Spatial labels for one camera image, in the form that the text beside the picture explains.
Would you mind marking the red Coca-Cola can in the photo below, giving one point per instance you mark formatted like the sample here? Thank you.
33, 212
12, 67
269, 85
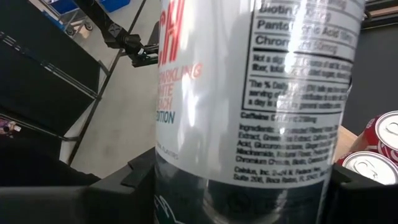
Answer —
388, 130

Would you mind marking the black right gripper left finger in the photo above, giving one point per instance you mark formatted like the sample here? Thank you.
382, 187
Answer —
77, 205

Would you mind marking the black articulated mount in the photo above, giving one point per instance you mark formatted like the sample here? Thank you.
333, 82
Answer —
115, 31

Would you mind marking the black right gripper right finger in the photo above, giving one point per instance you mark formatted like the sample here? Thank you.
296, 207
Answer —
367, 205

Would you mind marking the blue plastic bin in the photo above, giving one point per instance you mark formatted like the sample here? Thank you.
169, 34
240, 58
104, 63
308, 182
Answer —
113, 4
63, 5

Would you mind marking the black aluminium table frame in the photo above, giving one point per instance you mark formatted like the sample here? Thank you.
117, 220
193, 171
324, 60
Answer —
382, 21

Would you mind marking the silver Celsius can black lid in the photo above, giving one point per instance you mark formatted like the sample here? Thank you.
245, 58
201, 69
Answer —
248, 93

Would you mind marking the grey wheeled cart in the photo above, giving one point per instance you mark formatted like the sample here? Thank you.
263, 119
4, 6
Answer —
73, 18

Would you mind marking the crimson can silver lid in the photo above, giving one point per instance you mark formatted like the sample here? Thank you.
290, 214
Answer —
370, 166

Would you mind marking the thin black frame rod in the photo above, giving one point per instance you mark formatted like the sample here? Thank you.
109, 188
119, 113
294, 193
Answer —
93, 109

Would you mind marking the black cabinet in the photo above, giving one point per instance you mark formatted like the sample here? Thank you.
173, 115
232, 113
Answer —
37, 77

